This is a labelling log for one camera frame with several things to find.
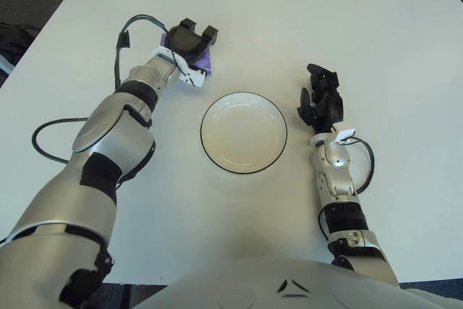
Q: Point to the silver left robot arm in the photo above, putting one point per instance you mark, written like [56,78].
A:
[108,131]

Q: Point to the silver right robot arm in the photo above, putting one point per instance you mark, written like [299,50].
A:
[336,178]

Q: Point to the white plate with black rim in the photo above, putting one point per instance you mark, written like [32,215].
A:
[244,135]

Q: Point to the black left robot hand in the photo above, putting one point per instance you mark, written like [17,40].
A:
[186,43]

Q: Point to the purple tissue paper pack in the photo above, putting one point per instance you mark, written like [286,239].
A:
[207,61]

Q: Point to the black bag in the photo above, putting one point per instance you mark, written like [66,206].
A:
[14,41]

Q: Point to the grey robot torso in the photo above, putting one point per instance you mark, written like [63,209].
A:
[289,287]

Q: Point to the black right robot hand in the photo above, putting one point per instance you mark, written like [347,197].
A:
[332,110]

